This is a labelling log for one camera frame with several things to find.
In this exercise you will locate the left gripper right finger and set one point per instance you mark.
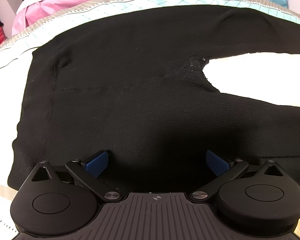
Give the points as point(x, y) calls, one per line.
point(225, 172)

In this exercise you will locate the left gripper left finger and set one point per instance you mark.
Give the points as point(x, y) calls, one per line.
point(86, 173)

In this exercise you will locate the black knit pants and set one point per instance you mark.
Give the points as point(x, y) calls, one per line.
point(133, 84)

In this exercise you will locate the patterned bed quilt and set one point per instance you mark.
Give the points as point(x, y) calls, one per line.
point(262, 203)

